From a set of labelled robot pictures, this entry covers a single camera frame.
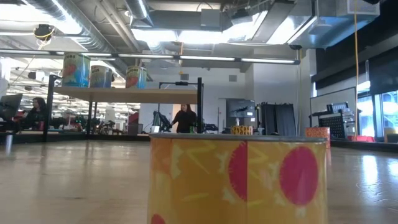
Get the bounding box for yellow patterned can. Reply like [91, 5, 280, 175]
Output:
[230, 125, 254, 136]

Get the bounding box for blue tomato can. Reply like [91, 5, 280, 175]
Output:
[62, 52, 91, 88]
[125, 65, 148, 90]

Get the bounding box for yellow can with red circles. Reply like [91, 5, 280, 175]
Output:
[146, 133, 330, 224]

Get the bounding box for blue can with pale picture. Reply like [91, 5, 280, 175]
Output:
[89, 65, 113, 89]

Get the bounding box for orange patterned can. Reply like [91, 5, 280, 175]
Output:
[304, 126, 331, 149]

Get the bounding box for person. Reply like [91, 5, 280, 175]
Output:
[170, 104, 198, 134]
[21, 96, 47, 131]

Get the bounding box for black monitor screen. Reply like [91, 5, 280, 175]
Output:
[226, 98, 257, 128]

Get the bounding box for long ceiling light fixture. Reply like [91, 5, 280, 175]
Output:
[0, 48, 302, 65]

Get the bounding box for black folding panel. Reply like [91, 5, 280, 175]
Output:
[260, 101, 297, 136]

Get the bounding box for grey partition board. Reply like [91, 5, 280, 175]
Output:
[310, 86, 358, 138]

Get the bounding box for black pegboard rack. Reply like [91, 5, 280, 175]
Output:
[310, 101, 356, 140]

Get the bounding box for red bins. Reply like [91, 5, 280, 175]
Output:
[347, 134, 376, 142]

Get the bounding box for window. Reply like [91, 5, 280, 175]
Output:
[356, 90, 398, 138]

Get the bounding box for grey monitor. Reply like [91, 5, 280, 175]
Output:
[0, 93, 24, 121]

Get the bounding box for yellow bin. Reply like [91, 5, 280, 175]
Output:
[384, 126, 398, 143]

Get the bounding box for black background gantry frame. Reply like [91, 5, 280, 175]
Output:
[158, 80, 200, 133]

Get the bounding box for silver spiral air duct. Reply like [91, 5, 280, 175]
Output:
[26, 0, 114, 53]
[124, 0, 154, 28]

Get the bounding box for silver rectangular air duct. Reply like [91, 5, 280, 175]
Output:
[222, 0, 381, 50]

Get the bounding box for yellow hanging cord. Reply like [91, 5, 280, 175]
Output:
[353, 0, 360, 141]

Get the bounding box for black aluminium rig frame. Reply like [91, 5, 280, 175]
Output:
[0, 130, 398, 154]

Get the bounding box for black yellow cord reel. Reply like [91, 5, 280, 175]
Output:
[33, 23, 56, 42]

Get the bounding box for silver metal post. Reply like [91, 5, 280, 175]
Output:
[4, 133, 14, 156]

